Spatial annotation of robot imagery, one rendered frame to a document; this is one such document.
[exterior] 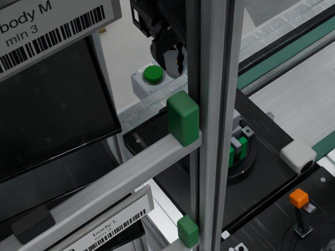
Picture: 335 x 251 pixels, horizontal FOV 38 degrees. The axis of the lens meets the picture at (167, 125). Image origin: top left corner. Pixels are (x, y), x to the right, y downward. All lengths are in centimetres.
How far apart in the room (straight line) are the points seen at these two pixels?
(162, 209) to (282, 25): 49
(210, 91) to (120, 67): 90
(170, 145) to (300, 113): 73
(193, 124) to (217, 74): 4
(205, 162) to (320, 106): 72
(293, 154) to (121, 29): 57
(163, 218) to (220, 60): 60
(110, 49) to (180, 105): 94
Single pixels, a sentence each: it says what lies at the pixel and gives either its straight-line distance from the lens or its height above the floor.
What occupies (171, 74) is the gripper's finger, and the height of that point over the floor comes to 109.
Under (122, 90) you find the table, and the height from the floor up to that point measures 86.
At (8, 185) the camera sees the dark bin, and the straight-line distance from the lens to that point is 57.
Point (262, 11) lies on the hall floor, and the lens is 255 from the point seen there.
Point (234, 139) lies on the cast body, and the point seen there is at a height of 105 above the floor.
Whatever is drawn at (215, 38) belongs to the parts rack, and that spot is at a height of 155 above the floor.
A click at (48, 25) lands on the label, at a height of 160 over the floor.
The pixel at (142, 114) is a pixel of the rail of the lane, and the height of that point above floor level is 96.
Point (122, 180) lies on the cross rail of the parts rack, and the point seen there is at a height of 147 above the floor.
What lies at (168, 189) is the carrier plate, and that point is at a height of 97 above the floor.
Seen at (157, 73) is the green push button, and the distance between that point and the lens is 97.
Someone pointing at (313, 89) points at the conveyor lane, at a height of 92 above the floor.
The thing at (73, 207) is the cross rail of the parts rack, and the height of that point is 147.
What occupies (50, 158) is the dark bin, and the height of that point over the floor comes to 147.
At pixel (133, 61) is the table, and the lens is 116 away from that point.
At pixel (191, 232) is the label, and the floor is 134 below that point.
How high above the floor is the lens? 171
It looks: 55 degrees down
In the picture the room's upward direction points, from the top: 5 degrees counter-clockwise
